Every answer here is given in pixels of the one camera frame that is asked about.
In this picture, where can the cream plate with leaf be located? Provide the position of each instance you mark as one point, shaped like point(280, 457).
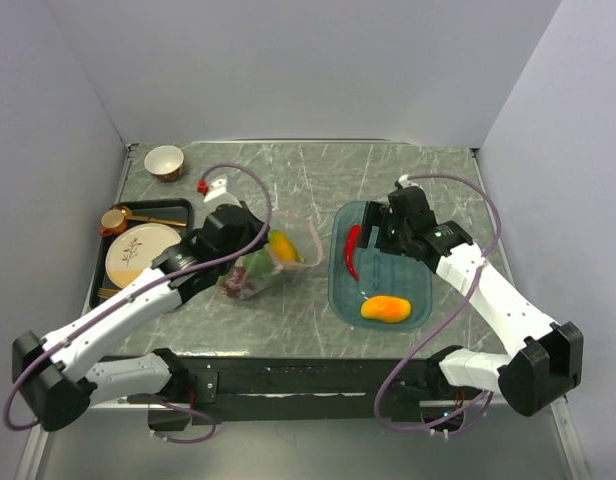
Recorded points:
point(134, 250)

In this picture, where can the yellow orange mango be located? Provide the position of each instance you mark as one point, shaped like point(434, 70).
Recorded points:
point(386, 309)

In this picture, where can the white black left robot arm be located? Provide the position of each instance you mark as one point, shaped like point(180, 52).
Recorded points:
point(62, 374)

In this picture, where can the gold spoon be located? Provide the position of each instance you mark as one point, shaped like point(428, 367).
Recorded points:
point(148, 219)

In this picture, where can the white bowl brown outside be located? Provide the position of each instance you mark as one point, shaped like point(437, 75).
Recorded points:
point(165, 163)

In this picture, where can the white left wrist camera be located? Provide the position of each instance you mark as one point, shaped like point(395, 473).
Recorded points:
point(221, 191)

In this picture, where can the translucent blue plastic container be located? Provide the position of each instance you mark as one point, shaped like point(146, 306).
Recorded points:
point(379, 274)

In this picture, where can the dark red apple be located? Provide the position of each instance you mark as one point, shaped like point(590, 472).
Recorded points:
point(237, 284)

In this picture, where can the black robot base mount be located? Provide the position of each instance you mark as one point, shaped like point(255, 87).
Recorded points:
point(269, 389)

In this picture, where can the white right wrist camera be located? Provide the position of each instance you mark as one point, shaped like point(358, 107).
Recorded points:
point(405, 181)

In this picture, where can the orange green mango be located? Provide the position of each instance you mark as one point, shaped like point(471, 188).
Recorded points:
point(282, 248)

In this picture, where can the black rectangular tray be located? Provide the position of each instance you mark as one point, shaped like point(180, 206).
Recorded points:
point(171, 209)

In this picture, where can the red chili pepper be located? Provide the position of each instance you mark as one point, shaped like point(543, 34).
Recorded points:
point(350, 248)

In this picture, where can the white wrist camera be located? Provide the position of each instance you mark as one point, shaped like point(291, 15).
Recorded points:
point(221, 191)
point(405, 181)

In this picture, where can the small orange cup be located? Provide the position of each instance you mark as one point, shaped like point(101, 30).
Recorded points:
point(113, 222)

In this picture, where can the clear zip top bag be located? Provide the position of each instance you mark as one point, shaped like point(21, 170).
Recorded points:
point(302, 232)

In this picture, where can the gold fork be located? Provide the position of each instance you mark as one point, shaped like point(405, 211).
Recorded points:
point(107, 293)

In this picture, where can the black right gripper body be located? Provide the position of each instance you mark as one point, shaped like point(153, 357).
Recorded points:
point(394, 234)

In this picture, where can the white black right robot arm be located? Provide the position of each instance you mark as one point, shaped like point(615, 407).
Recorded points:
point(542, 360)

